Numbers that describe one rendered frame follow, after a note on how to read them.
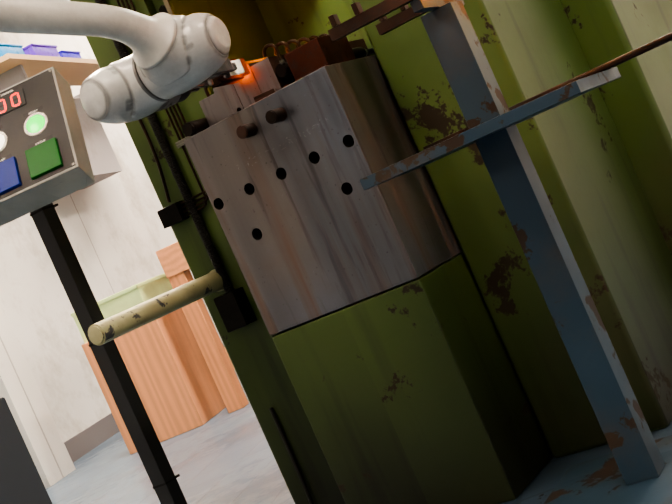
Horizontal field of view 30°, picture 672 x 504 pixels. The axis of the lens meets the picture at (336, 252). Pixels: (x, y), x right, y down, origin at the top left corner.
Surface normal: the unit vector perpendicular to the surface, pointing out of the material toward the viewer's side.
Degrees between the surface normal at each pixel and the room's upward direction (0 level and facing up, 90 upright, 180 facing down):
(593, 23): 90
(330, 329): 90
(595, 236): 90
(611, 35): 90
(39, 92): 60
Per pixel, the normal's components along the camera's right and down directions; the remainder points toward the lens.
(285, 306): -0.48, 0.23
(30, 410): 0.89, -0.39
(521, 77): 0.78, -0.33
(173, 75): 0.03, 0.81
